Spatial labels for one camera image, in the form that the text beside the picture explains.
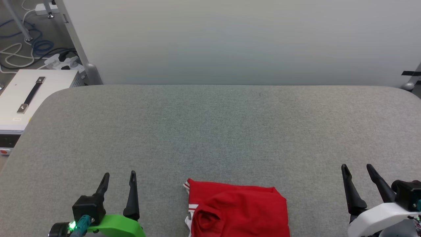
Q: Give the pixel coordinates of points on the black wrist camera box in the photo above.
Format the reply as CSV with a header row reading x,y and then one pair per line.
x,y
88,207
408,194

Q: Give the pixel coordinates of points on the grey fabric sofa cushion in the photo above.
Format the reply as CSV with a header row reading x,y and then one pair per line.
x,y
213,131

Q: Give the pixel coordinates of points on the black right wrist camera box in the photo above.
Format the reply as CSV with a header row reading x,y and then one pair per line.
x,y
408,194

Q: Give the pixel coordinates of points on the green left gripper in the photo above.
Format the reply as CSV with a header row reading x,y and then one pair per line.
x,y
118,227

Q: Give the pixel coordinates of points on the black tape strip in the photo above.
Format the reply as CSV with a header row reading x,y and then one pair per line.
x,y
411,73

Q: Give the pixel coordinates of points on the thin grey metal leg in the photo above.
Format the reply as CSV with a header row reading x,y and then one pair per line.
x,y
16,19

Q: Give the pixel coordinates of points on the white power strip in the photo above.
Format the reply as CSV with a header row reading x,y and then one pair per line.
x,y
46,8
62,62

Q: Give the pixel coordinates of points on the red and white garment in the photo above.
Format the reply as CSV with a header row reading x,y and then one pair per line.
x,y
243,210

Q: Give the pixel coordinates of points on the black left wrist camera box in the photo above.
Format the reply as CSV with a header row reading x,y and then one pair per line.
x,y
88,207

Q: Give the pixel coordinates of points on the white equipment box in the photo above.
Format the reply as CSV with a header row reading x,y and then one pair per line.
x,y
13,98

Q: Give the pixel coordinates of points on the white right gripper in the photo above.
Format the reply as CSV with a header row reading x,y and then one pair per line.
x,y
378,220

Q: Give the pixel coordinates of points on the grey metal frame post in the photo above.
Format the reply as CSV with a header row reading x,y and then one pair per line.
x,y
77,42

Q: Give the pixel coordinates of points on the round grey metal foot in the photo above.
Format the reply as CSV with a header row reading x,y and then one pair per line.
x,y
408,86

